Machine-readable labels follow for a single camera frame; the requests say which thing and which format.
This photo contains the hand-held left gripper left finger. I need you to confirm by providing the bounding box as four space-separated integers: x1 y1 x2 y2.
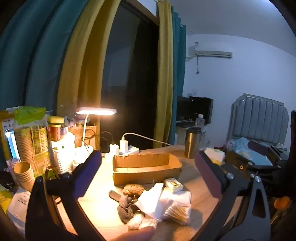
25 150 109 241

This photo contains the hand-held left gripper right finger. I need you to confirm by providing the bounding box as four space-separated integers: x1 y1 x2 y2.
195 151 271 241

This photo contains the dark grey knit sock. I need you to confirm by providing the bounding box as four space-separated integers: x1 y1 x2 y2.
109 190 134 209
117 204 145 224

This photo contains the brown plush toy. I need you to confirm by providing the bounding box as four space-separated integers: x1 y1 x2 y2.
122 184 145 197

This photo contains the cotton swab pack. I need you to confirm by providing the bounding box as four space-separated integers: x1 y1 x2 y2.
162 202 192 225

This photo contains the shallow cardboard box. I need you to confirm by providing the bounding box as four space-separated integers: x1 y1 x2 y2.
112 152 183 186

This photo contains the white paper towel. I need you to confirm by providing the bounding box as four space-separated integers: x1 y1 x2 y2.
135 183 164 220

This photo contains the clear bag of cotton pads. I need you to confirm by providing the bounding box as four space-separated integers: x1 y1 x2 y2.
127 213 158 230

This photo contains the white tissue pack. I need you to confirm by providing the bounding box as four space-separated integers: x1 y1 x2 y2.
204 148 226 163

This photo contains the white woven basket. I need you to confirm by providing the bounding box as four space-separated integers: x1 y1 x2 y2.
51 139 75 174

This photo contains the steel tumbler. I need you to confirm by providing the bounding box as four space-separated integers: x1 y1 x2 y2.
184 127 202 159

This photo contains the small printed tissue packet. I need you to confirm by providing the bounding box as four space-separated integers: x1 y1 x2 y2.
164 177 182 193

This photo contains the blue blanket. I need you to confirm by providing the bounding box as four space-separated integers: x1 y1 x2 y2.
228 137 273 166

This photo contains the white power strip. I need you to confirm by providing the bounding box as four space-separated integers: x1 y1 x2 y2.
105 145 139 156

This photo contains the red label jar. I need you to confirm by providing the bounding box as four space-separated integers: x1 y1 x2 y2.
47 116 65 142

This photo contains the clear water bottle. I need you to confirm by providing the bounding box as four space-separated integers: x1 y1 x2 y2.
195 114 206 130

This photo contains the green packaged paper cup sleeve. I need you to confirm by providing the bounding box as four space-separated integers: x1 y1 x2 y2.
14 106 50 176

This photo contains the white desk lamp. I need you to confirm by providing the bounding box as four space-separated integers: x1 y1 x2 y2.
73 107 117 169

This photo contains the stack of kraft paper cups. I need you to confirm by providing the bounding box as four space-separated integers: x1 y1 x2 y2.
13 161 36 192

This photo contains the black monitor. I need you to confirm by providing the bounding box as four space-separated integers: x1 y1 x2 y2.
177 96 213 125

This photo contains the white paper pouch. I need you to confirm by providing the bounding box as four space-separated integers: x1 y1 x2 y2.
7 188 31 232

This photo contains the grey padded headboard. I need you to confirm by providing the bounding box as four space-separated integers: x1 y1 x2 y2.
228 93 289 149

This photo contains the orange round object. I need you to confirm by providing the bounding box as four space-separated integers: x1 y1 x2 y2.
275 196 290 209

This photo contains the wide yellow curtain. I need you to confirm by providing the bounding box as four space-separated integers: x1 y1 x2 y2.
57 0 121 149

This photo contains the narrow yellow curtain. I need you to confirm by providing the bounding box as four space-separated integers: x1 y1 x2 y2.
153 0 174 147

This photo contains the narrow teal curtain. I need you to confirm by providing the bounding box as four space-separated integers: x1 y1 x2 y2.
168 6 186 145

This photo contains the dark glass door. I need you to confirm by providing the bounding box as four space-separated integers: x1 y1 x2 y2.
99 5 160 153

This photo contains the wide teal curtain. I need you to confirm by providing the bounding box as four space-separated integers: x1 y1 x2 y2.
0 0 90 163

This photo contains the black power cable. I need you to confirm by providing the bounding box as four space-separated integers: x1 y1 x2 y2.
81 131 115 151

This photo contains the white charging cable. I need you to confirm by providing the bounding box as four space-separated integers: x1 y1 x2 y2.
122 133 173 147

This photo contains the wall air conditioner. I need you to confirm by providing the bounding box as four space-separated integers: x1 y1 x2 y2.
188 46 232 59

